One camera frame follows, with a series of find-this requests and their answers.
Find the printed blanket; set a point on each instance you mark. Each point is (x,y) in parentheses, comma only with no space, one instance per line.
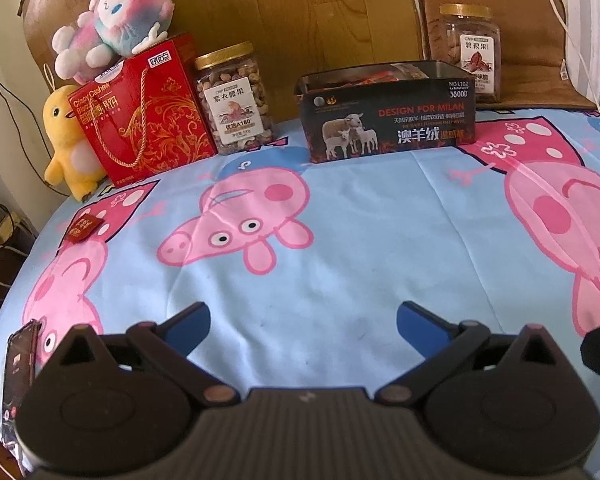
(330,240)

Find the orange red snack packet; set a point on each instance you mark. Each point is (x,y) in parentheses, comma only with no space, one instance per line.
(380,76)

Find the black printed storage box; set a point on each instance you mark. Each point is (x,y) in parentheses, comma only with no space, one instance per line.
(390,125)

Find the red gift box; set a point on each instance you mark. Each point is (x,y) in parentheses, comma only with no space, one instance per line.
(150,120)

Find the pink blue plush toy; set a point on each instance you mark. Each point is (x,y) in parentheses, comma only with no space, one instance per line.
(115,20)

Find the pecan jar with gold lid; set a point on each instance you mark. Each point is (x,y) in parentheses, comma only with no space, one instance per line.
(470,45)

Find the small red packet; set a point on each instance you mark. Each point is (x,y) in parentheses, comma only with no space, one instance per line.
(85,227)

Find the wooden headboard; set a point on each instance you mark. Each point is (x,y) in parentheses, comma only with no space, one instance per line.
(290,10)

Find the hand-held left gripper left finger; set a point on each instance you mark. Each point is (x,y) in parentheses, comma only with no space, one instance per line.
(187,327)

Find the black smartphone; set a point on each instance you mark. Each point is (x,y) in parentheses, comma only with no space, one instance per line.
(22,370)

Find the yellow plush toy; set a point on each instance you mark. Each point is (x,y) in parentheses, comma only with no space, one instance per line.
(67,130)

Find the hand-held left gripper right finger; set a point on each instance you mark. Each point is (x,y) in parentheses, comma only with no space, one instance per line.
(420,325)

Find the cashew jar with gold lid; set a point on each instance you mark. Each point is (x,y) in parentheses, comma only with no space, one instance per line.
(235,105)

